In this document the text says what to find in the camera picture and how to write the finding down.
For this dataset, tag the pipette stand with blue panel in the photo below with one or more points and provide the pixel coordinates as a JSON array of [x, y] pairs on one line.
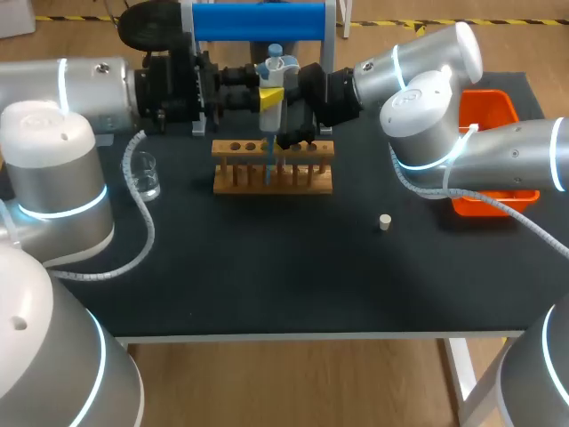
[[258, 20]]

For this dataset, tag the white and blue pipette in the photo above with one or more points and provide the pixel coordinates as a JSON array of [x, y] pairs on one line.
[[272, 84]]

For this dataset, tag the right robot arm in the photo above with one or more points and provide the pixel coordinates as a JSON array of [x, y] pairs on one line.
[[427, 115]]

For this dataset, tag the clear glass beaker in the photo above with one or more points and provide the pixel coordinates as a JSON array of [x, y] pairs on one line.
[[144, 178]]

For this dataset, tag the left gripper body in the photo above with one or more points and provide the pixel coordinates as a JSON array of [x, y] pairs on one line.
[[171, 84]]

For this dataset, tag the wooden test tube rack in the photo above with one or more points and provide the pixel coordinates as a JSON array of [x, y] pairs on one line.
[[271, 184]]

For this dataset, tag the blue pipette tip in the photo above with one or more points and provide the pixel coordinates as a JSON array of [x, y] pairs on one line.
[[269, 164]]

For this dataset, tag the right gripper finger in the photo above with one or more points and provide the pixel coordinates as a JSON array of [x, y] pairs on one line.
[[298, 137]]

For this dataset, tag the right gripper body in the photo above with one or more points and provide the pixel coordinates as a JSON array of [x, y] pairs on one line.
[[331, 95]]

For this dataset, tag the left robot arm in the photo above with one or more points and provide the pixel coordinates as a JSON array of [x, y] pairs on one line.
[[53, 178]]

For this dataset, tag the orange plastic bin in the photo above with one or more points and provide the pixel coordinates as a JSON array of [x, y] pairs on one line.
[[489, 107]]

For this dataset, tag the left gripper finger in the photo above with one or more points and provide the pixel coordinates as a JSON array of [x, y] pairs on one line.
[[249, 100], [238, 74]]

